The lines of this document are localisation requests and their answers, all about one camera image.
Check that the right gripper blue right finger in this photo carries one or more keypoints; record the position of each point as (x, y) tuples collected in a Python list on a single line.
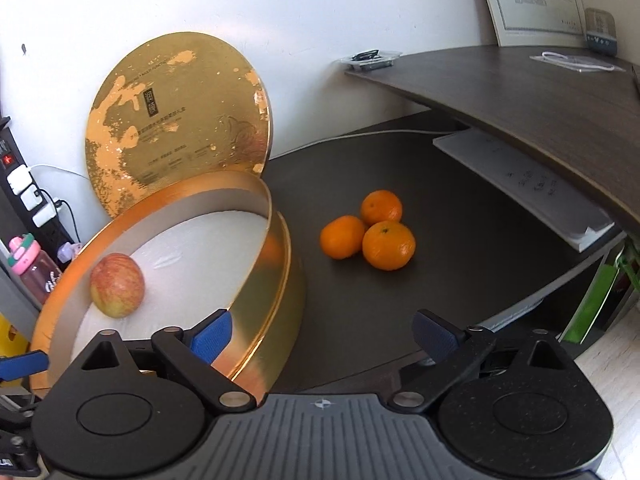
[(457, 355)]

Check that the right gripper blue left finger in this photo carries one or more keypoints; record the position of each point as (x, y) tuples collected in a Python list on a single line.
[(188, 356)]

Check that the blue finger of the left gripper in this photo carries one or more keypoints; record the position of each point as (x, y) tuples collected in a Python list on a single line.
[(18, 367)]

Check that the orange mandarin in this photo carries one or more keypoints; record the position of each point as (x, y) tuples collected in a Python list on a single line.
[(379, 206), (388, 245), (342, 237)]

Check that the gold round box lid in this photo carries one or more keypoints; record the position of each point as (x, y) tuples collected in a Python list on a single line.
[(180, 105)]

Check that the yellow package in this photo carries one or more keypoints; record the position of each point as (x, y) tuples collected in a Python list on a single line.
[(12, 342)]

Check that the pink water bottle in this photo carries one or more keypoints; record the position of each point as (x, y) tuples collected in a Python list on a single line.
[(33, 266)]

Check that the red yellow apple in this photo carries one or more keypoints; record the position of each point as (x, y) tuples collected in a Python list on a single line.
[(117, 285)]

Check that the gold round box base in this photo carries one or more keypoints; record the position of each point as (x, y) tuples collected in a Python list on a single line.
[(211, 242)]

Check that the black power strip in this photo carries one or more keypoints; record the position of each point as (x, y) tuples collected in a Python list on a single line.
[(14, 221)]

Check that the white paper stack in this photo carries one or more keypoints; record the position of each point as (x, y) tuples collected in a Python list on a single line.
[(547, 196)]

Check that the white charger plug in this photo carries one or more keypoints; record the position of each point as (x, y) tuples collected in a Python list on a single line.
[(39, 209)]

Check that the dark wooden raised shelf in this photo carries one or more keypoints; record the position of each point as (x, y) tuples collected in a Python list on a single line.
[(583, 126)]

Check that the small plastic bag with item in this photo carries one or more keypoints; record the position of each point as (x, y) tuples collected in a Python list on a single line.
[(373, 59)]

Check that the small green desk calendar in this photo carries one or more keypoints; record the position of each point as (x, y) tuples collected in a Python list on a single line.
[(601, 34)]

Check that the framed business licence certificate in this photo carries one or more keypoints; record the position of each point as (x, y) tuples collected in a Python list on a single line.
[(531, 23)]

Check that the clear bag with white cable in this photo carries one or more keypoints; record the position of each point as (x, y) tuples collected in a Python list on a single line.
[(580, 64)]

